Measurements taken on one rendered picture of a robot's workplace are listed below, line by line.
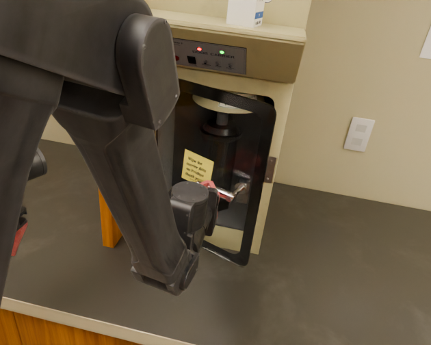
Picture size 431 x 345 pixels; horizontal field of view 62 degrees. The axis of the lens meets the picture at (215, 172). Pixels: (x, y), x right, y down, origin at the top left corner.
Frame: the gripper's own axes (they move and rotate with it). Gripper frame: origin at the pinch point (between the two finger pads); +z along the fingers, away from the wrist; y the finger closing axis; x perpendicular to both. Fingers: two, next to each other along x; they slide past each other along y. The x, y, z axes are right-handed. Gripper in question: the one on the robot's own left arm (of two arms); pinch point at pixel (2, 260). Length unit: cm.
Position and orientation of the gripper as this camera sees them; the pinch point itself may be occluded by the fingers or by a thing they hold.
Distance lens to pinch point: 77.1
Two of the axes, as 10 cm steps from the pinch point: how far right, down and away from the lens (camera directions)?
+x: -9.8, -1.7, 1.2
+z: -0.9, 8.6, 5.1
